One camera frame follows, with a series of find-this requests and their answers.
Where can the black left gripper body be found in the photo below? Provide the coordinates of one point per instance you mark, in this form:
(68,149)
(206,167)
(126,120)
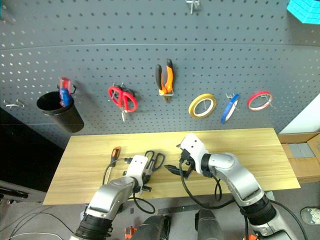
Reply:
(147,178)

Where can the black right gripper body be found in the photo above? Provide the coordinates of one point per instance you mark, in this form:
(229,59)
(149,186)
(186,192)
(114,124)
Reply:
(186,165)

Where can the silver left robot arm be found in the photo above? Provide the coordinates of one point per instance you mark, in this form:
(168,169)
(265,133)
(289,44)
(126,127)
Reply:
(110,197)

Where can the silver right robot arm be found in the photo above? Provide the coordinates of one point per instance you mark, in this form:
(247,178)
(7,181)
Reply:
(240,180)

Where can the yellow tape roll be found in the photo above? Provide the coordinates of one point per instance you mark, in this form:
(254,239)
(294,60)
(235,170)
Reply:
(193,108)

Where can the silver pegboard hook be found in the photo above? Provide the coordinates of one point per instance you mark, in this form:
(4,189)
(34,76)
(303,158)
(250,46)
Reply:
(228,96)
(268,100)
(15,104)
(206,103)
(192,5)

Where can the blue tape roll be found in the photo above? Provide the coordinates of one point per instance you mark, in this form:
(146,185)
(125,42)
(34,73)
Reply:
(228,110)

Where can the black pegboard hook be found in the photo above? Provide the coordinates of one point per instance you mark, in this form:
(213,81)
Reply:
(131,92)

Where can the red tape roll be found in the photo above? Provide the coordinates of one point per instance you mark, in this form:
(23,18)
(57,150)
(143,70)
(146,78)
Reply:
(252,100)

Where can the grey metal pegboard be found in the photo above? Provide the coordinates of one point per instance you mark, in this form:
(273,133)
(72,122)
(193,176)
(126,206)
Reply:
(100,62)

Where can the orange black screwdriver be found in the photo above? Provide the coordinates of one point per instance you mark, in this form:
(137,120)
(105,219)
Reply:
(115,153)

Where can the dark rounded shape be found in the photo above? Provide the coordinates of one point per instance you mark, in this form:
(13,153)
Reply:
(208,225)
(153,228)

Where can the silver pliers holder hook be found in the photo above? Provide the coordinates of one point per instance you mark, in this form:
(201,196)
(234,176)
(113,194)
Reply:
(167,93)

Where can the orange black pliers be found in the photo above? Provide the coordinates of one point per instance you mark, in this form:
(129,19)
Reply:
(169,75)

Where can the black plastic cup holder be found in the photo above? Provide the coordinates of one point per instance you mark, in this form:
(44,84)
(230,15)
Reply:
(63,117)

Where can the grey foam insert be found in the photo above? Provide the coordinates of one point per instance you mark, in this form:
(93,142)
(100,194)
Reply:
(301,150)

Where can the brown cardboard box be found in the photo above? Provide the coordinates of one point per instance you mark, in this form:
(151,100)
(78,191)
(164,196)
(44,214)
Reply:
(306,167)

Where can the black cabinet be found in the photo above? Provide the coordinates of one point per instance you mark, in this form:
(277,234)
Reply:
(25,150)

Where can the grey patterned shoe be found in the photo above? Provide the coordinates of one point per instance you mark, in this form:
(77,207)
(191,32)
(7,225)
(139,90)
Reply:
(311,215)

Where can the teal foam block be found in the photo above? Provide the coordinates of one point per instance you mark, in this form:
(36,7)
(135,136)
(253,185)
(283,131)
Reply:
(303,10)

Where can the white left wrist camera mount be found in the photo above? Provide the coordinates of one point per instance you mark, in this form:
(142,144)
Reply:
(136,167)

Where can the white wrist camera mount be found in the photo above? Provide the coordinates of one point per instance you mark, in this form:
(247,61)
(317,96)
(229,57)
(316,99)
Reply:
(136,167)
(195,147)

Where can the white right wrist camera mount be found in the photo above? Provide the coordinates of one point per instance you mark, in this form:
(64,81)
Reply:
(195,147)

